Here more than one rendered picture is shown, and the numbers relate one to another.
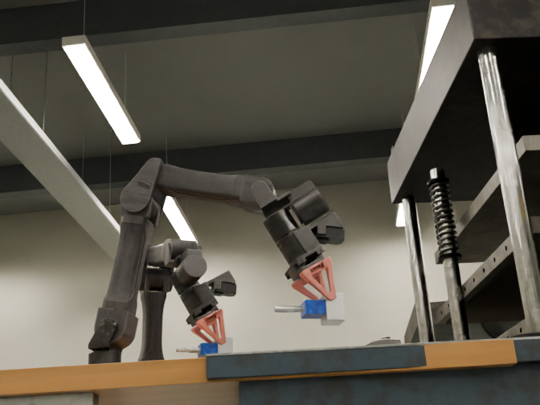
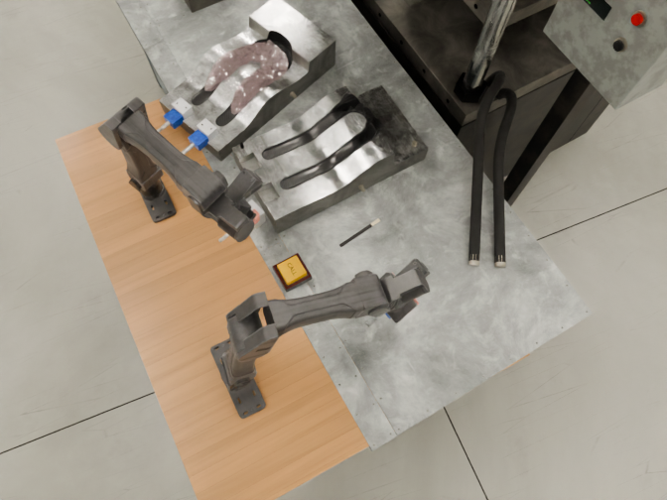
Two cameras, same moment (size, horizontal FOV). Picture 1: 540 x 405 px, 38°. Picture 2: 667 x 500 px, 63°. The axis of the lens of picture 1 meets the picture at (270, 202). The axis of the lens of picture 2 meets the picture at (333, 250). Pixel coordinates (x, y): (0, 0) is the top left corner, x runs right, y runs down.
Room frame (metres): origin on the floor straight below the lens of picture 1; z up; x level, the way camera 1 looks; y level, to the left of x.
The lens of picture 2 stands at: (1.24, 0.25, 2.21)
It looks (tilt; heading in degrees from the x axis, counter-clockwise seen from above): 68 degrees down; 330
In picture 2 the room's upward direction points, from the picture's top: 3 degrees clockwise
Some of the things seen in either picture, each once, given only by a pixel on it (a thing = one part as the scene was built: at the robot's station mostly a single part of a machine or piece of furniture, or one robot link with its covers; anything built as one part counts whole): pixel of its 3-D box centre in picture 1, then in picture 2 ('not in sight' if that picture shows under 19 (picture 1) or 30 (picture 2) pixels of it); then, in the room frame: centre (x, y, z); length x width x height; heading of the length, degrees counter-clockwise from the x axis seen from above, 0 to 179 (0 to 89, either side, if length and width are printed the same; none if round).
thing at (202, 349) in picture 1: (203, 350); (239, 225); (1.85, 0.18, 0.93); 0.13 x 0.05 x 0.05; 107
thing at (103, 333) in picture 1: (110, 338); (234, 367); (1.53, 0.33, 0.90); 0.09 x 0.06 x 0.06; 173
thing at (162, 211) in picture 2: not in sight; (149, 185); (2.13, 0.35, 0.84); 0.20 x 0.07 x 0.08; 1
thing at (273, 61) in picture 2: not in sight; (248, 67); (2.33, -0.05, 0.90); 0.26 x 0.18 x 0.08; 111
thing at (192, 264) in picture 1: (189, 261); (224, 208); (1.80, 0.20, 1.14); 0.12 x 0.09 x 0.12; 24
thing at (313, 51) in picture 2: not in sight; (249, 75); (2.34, -0.05, 0.85); 0.50 x 0.26 x 0.11; 111
